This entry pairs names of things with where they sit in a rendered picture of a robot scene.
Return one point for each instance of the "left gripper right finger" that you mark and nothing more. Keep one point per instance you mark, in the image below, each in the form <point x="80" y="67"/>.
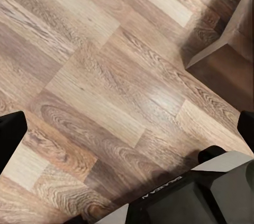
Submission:
<point x="246" y="127"/>

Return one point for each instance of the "bed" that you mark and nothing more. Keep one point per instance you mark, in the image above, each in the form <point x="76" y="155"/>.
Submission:
<point x="227" y="65"/>

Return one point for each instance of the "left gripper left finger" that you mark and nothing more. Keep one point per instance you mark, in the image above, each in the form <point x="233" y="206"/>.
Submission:
<point x="12" y="129"/>

